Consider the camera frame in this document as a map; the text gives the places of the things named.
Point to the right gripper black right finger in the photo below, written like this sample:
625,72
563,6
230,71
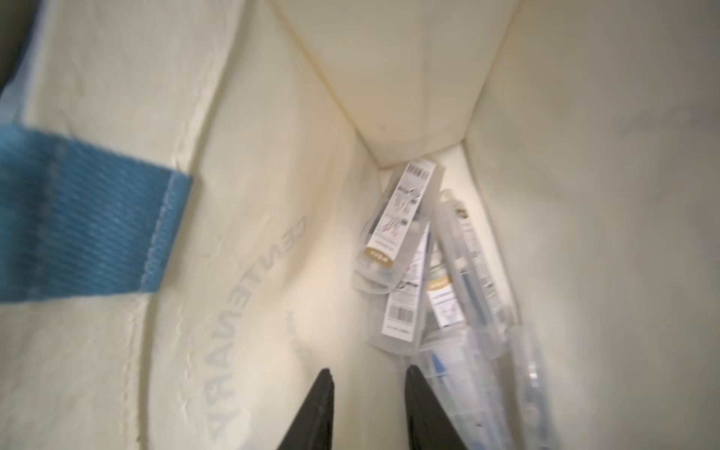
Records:
428,425

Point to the clear compass set case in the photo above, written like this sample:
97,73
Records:
392,235

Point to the cream canvas tote bag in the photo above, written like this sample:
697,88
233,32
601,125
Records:
185,186

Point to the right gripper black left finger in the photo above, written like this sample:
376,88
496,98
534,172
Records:
312,428

